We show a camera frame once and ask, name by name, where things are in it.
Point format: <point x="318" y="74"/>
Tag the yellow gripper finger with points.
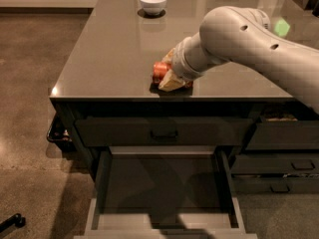
<point x="171" y="81"/>
<point x="168" y="57"/>

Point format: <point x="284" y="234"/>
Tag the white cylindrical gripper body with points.
<point x="179" y="65"/>

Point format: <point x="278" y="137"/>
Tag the red coke can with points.
<point x="160" y="69"/>

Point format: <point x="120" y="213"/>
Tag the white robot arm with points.
<point x="241" y="36"/>

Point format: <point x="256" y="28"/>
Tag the dark cabinet counter unit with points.
<point x="109" y="74"/>

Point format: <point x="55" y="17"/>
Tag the dark top drawer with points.
<point x="162" y="131"/>

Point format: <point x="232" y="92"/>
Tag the right middle drawer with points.
<point x="275" y="164"/>

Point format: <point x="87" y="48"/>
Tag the open middle drawer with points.
<point x="151" y="193"/>

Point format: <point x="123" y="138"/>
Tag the right upper drawer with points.
<point x="288" y="126"/>

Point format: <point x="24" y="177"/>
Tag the right bottom drawer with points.
<point x="297" y="185"/>

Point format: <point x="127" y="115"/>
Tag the white ceramic bowl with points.
<point x="153" y="7"/>

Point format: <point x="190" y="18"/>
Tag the black object on floor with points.
<point x="17" y="220"/>

